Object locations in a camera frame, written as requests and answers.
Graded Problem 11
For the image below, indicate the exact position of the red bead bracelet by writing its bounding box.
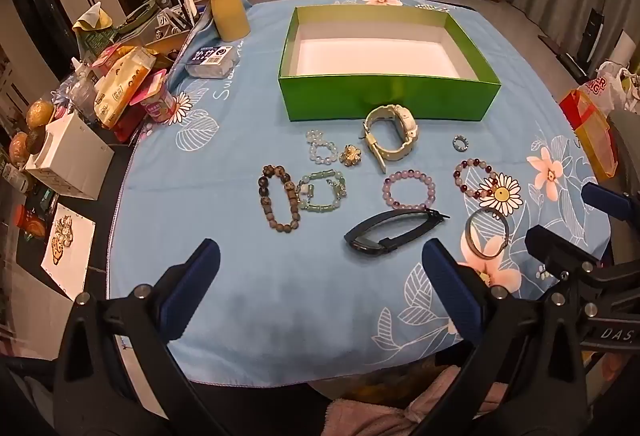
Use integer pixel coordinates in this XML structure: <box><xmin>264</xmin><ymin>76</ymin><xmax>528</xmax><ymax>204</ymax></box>
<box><xmin>453</xmin><ymin>157</ymin><xmax>501</xmax><ymax>202</ymax></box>

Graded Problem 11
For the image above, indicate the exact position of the white cardboard box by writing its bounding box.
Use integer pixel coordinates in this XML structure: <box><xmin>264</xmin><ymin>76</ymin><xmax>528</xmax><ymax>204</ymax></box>
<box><xmin>25</xmin><ymin>111</ymin><xmax>116</xmax><ymax>201</ymax></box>

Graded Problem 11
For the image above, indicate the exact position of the dark brown bead bracelet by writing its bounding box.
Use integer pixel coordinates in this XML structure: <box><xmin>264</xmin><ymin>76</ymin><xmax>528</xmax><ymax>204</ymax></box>
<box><xmin>257</xmin><ymin>163</ymin><xmax>304</xmax><ymax>233</ymax></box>

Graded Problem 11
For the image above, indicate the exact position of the upright vacuum cleaner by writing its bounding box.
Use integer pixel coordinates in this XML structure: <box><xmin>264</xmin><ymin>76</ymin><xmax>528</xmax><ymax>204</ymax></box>
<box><xmin>577</xmin><ymin>0</ymin><xmax>613</xmax><ymax>62</ymax></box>

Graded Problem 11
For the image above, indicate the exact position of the yellow cloth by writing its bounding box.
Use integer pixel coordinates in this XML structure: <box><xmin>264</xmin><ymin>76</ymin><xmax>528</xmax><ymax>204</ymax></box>
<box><xmin>72</xmin><ymin>2</ymin><xmax>115</xmax><ymax>34</ymax></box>

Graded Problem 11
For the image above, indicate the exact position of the yellow snack bag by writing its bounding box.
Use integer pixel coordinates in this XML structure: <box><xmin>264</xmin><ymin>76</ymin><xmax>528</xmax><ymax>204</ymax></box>
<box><xmin>94</xmin><ymin>46</ymin><xmax>157</xmax><ymax>129</ymax></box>

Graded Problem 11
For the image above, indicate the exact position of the blue floral tablecloth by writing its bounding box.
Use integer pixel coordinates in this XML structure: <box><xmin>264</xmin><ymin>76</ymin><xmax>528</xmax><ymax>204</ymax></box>
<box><xmin>106</xmin><ymin>0</ymin><xmax>616</xmax><ymax>389</ymax></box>

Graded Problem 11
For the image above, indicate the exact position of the clear bead bracelet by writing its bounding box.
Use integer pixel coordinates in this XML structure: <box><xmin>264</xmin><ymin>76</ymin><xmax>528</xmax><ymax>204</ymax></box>
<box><xmin>305</xmin><ymin>129</ymin><xmax>339</xmax><ymax>166</ymax></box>

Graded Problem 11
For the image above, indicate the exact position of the orange fruit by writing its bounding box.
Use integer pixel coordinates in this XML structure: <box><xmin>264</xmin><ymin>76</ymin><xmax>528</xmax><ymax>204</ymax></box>
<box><xmin>26</xmin><ymin>100</ymin><xmax>55</xmax><ymax>129</ymax></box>
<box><xmin>9</xmin><ymin>131</ymin><xmax>31</xmax><ymax>167</ymax></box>

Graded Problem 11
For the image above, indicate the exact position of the white cartoon printed card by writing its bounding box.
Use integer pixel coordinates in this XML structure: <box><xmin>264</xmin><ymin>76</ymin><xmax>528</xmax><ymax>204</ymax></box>
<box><xmin>41</xmin><ymin>202</ymin><xmax>97</xmax><ymax>297</ymax></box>

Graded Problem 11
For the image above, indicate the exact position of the red and yellow bag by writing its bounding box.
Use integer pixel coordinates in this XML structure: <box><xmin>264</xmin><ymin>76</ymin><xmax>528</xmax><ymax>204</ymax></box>
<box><xmin>559</xmin><ymin>88</ymin><xmax>618</xmax><ymax>181</ymax></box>

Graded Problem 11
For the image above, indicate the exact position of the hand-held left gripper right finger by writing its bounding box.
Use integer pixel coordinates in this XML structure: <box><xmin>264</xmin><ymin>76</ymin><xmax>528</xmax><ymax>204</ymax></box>
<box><xmin>421</xmin><ymin>239</ymin><xmax>601</xmax><ymax>436</ymax></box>

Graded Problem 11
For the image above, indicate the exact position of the cream wrist watch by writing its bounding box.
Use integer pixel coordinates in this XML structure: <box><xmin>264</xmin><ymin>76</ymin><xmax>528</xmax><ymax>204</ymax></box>
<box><xmin>362</xmin><ymin>103</ymin><xmax>421</xmax><ymax>174</ymax></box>

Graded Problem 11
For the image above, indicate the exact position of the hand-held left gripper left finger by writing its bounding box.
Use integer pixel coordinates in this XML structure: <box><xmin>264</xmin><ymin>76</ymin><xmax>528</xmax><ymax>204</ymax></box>
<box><xmin>52</xmin><ymin>237</ymin><xmax>222</xmax><ymax>436</ymax></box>

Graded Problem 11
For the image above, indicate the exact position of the pink yogurt cup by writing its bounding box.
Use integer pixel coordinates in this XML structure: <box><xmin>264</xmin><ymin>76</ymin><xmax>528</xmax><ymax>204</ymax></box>
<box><xmin>131</xmin><ymin>69</ymin><xmax>177</xmax><ymax>122</ymax></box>

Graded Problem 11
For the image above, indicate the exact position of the green jade bracelet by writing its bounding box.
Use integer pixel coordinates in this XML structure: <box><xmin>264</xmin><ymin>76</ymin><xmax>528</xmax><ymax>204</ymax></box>
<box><xmin>296</xmin><ymin>169</ymin><xmax>348</xmax><ymax>213</ymax></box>

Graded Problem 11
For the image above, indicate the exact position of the wet wipes pack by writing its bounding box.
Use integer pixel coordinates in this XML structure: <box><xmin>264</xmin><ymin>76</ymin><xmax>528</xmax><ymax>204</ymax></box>
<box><xmin>184</xmin><ymin>44</ymin><xmax>241</xmax><ymax>80</ymax></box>

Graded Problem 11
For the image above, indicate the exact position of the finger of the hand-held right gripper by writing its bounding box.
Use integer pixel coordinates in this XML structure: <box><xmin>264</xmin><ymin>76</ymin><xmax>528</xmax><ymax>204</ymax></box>
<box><xmin>524</xmin><ymin>225</ymin><xmax>640</xmax><ymax>317</ymax></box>
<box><xmin>581</xmin><ymin>182</ymin><xmax>640</xmax><ymax>223</ymax></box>

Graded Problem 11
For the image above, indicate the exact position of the white plastic bag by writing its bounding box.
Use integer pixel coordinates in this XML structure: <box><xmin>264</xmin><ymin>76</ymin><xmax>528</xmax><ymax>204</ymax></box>
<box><xmin>582</xmin><ymin>61</ymin><xmax>640</xmax><ymax>114</ymax></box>

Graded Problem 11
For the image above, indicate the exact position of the green cardboard box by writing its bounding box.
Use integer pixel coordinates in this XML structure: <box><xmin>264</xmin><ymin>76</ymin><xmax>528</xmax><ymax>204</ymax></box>
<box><xmin>278</xmin><ymin>6</ymin><xmax>502</xmax><ymax>122</ymax></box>

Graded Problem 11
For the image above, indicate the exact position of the purple bead bracelet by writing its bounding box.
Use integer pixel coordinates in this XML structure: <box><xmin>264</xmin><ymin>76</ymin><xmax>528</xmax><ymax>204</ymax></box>
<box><xmin>382</xmin><ymin>170</ymin><xmax>437</xmax><ymax>212</ymax></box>

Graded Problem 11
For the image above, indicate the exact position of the pink fuzzy clothing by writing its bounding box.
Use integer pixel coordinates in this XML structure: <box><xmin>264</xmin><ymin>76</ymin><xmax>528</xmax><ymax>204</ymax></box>
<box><xmin>325</xmin><ymin>365</ymin><xmax>501</xmax><ymax>436</ymax></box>

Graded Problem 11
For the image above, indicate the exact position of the silver bangle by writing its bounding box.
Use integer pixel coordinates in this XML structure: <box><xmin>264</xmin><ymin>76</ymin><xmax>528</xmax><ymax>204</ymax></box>
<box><xmin>465</xmin><ymin>209</ymin><xmax>511</xmax><ymax>260</ymax></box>

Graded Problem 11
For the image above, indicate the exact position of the black fitness band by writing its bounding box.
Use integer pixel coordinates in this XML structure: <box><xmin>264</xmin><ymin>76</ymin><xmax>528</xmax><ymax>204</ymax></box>
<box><xmin>344</xmin><ymin>209</ymin><xmax>451</xmax><ymax>257</ymax></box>

